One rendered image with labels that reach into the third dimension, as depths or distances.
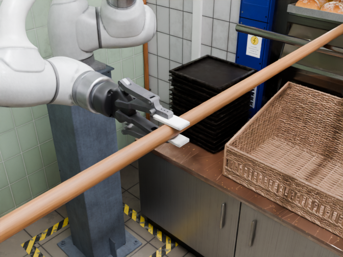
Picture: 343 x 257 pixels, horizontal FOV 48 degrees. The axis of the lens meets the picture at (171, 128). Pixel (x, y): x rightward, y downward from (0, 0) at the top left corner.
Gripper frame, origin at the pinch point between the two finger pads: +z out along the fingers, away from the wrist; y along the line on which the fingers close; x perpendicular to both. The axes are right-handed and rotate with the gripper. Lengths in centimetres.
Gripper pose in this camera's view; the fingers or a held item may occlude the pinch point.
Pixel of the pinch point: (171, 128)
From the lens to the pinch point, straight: 75.7
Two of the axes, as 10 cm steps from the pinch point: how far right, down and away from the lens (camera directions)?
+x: -6.7, 3.9, -6.4
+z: 7.5, 3.5, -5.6
